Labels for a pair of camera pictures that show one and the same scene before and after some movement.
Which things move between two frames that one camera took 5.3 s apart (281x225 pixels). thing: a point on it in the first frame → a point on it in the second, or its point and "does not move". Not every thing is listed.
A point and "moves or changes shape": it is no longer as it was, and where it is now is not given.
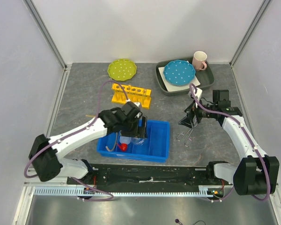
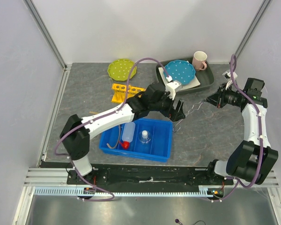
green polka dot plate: x=122 y=70 does not move
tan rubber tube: x=113 y=147 → x=114 y=147
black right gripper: x=191 y=110 → x=218 y=98
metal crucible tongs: x=181 y=137 moves or changes shape
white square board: x=169 y=87 does not move
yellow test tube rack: x=135 y=94 does not move
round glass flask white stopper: x=138 y=140 moves or changes shape
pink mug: x=199 y=60 does not move
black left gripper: x=138 y=131 → x=174 y=115
